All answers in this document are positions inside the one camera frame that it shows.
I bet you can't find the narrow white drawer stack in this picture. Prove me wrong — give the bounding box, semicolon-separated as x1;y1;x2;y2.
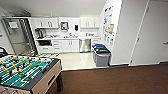
90;38;102;53

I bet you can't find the white sink base cabinet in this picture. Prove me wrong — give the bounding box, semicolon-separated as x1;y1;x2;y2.
60;39;80;54

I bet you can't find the grey bin black lid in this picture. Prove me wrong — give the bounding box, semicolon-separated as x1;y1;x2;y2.
95;49;112;68

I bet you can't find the wide white drawer stack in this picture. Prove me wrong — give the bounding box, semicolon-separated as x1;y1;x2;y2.
51;39;62;54

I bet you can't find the white drawer under microwave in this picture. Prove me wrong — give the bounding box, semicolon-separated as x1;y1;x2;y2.
37;45;54;55

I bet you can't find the black built-in microwave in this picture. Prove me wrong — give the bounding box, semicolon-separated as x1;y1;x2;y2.
38;39;53;47

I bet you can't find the green foosball table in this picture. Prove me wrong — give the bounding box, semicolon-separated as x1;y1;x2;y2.
0;54;64;94

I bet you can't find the stainless steel refrigerator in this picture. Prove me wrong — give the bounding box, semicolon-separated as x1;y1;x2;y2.
1;17;38;56

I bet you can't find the white door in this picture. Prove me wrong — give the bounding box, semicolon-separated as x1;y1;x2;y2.
129;0;168;66

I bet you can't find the black chair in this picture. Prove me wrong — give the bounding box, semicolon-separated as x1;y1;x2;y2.
0;47;8;59

